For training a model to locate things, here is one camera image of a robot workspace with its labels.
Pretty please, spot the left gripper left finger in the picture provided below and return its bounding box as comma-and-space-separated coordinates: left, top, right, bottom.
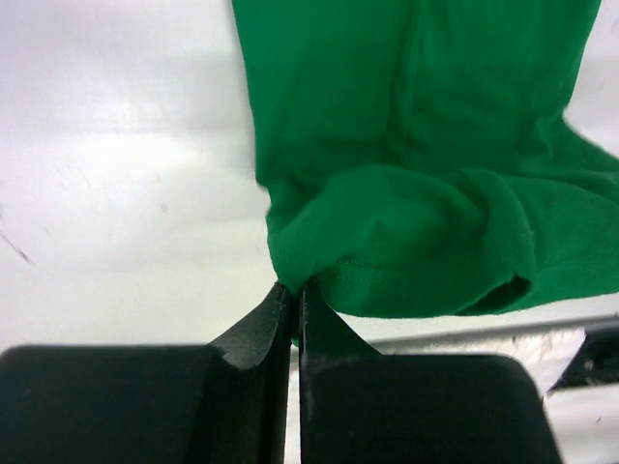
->
1, 285, 293, 463

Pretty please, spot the green t shirt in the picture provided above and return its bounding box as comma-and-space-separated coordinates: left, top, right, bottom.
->
232, 1, 618, 319

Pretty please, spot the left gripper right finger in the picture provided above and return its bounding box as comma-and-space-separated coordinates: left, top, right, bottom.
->
299, 284, 561, 464

